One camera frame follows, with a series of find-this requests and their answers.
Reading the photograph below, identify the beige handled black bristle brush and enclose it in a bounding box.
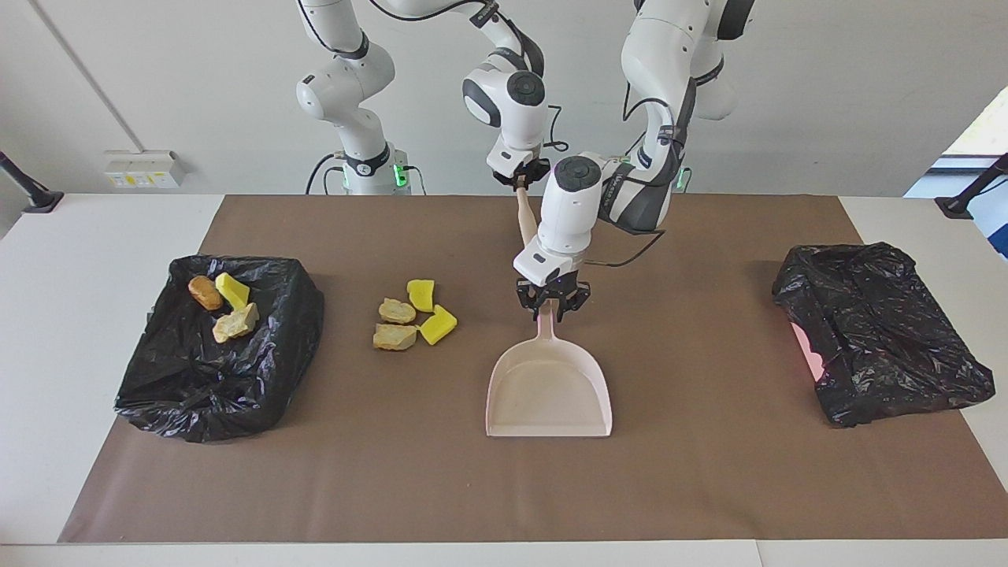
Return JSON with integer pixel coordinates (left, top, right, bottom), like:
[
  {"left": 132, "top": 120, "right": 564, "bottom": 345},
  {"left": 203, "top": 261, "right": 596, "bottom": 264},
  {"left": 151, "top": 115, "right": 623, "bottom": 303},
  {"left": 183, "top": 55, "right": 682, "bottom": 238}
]
[{"left": 513, "top": 183, "right": 544, "bottom": 249}]

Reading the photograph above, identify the beige plastic dustpan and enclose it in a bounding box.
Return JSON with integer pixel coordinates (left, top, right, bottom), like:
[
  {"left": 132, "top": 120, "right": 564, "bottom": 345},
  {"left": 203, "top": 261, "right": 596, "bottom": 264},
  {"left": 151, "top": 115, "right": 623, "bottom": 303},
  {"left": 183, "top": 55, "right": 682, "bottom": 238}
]
[{"left": 485, "top": 303, "right": 613, "bottom": 439}]

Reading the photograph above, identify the pale jagged sponge scrap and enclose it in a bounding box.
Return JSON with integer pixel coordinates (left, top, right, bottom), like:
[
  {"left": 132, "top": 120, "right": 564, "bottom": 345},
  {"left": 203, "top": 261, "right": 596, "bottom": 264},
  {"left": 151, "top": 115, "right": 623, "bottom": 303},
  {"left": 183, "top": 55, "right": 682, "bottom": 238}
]
[{"left": 212, "top": 302, "right": 260, "bottom": 344}]

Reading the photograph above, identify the green and yellow sponge scrap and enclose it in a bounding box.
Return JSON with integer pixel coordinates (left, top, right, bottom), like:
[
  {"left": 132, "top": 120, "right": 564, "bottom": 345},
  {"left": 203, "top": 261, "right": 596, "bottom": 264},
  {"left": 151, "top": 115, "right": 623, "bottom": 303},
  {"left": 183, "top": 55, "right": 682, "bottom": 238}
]
[{"left": 214, "top": 272, "right": 251, "bottom": 310}]

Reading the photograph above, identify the brown oval sponge lump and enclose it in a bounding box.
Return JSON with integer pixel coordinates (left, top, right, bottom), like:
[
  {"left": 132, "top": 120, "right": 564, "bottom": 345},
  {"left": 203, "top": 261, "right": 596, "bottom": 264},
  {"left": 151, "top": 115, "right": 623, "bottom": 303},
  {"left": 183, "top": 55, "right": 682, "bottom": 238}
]
[{"left": 188, "top": 276, "right": 224, "bottom": 311}]

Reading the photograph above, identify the black bag over pink bin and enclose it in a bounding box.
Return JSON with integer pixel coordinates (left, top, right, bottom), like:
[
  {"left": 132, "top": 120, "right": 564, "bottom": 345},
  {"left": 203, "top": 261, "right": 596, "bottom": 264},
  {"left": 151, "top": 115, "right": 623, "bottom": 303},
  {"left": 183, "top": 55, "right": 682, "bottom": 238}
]
[{"left": 772, "top": 242, "right": 997, "bottom": 428}]

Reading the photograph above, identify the black bag lined bin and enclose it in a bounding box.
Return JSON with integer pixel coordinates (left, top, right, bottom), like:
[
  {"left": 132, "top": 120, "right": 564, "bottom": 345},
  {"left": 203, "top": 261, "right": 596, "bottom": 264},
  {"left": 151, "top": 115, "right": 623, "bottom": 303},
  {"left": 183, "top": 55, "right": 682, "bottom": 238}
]
[{"left": 114, "top": 254, "right": 325, "bottom": 443}]

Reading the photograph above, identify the brown paper table mat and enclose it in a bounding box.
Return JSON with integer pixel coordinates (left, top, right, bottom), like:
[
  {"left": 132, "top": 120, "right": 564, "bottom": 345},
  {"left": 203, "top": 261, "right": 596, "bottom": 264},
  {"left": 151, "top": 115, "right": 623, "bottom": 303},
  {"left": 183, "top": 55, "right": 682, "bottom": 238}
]
[{"left": 57, "top": 194, "right": 1008, "bottom": 544}]

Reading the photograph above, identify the black clamp stand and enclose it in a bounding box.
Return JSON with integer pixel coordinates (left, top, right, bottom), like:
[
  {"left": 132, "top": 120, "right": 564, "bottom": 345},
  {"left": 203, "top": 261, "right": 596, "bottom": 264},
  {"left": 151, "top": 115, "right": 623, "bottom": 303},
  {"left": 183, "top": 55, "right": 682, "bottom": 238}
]
[
  {"left": 935, "top": 152, "right": 1008, "bottom": 220},
  {"left": 0, "top": 151, "right": 65, "bottom": 215}
]

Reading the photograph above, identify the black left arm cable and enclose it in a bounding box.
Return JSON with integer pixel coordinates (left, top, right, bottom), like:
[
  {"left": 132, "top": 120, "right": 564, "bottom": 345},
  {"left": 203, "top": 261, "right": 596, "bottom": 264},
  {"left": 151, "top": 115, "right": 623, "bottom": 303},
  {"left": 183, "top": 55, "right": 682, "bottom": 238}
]
[{"left": 587, "top": 79, "right": 694, "bottom": 269}]

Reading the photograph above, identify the black right base cable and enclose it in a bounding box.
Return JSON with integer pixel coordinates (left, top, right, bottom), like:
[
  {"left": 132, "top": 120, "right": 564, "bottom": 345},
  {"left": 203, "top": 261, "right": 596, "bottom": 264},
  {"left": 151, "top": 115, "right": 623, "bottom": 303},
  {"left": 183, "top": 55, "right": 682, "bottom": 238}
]
[{"left": 306, "top": 152, "right": 341, "bottom": 195}]

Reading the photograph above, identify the white wall socket box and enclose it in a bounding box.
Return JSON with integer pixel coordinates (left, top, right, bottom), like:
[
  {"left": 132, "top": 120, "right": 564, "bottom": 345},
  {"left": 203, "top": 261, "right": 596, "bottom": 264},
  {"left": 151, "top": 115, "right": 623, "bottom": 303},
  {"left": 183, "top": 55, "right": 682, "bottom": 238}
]
[{"left": 104, "top": 150, "right": 188, "bottom": 190}]

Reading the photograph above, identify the white wall conduit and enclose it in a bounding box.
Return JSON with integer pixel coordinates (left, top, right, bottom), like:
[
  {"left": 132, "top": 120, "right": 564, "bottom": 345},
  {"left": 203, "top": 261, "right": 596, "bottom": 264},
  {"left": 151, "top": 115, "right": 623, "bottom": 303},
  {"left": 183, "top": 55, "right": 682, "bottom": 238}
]
[{"left": 30, "top": 0, "right": 144, "bottom": 152}]

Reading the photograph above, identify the bright window with dark frame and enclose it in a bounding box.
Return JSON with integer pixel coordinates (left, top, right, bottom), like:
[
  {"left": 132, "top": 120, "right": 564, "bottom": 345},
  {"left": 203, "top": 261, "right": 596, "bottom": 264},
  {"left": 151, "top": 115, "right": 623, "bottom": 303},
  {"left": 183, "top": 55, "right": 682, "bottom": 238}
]
[{"left": 904, "top": 83, "right": 1008, "bottom": 198}]

